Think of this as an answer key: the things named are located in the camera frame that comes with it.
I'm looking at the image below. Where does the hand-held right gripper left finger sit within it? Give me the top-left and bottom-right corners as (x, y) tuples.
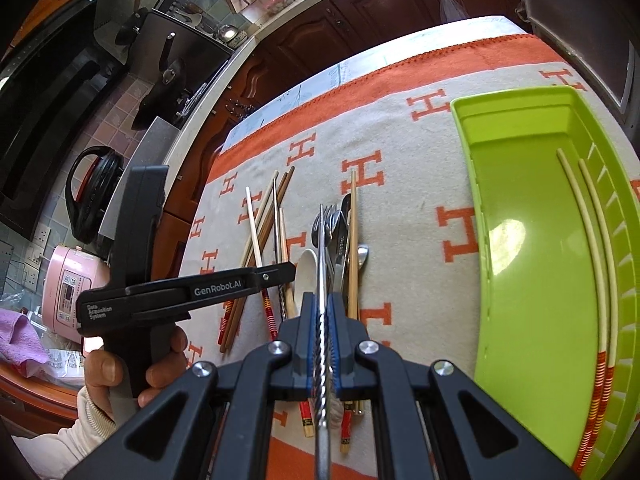
(65, 293), (322, 480)

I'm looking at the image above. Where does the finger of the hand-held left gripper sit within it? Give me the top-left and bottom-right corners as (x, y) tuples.
(125, 261), (297, 322)

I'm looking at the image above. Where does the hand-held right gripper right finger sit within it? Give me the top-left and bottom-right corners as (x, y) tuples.
(329, 294), (576, 480)

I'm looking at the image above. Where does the cream chopstick red striped end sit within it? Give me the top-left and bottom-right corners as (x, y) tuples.
(556, 149), (612, 471)
(578, 159), (623, 477)
(245, 186), (279, 342)
(339, 407), (352, 455)
(278, 207), (317, 437)

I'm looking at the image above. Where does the twisted metal chopstick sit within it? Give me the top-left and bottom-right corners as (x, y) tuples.
(314, 204), (333, 480)
(271, 179), (293, 320)

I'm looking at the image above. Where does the dark brown chopstick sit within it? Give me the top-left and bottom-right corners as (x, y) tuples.
(225, 172), (290, 353)
(218, 166), (296, 353)

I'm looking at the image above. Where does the green plastic tray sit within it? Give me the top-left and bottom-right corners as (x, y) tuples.
(450, 85), (640, 480)

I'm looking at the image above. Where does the person's left forearm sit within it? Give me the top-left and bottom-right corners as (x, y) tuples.
(10, 387), (146, 480)

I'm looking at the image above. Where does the person's left hand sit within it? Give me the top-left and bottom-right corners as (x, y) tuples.
(82, 326), (195, 418)

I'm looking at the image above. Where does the pink rice cooker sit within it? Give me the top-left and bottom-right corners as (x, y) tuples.
(41, 245), (113, 343)

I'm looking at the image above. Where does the small metal spoon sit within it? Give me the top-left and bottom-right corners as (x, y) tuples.
(352, 243), (371, 311)

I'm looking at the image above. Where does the clear plastic packet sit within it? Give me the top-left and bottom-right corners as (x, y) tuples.
(30, 340), (87, 387)

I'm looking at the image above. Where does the black range hood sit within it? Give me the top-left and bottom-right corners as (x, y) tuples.
(0, 0), (130, 241)

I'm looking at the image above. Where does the pink towel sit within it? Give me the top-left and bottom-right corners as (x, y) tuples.
(0, 308), (51, 368)

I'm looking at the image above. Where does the orange grey printed blanket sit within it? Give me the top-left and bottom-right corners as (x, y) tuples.
(177, 30), (640, 480)

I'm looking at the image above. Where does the black frying pan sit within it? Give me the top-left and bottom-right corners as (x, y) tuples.
(115, 0), (151, 51)

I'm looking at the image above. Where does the small metal pot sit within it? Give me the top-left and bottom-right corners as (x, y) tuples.
(217, 24), (246, 46)

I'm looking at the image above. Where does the white plastic bag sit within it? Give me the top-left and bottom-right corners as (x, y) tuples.
(439, 0), (471, 23)

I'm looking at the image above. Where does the grey metal panel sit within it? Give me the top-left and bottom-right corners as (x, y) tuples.
(515, 0), (640, 116)

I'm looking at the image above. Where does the black wok with handle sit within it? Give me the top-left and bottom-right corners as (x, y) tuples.
(131, 31), (190, 132)

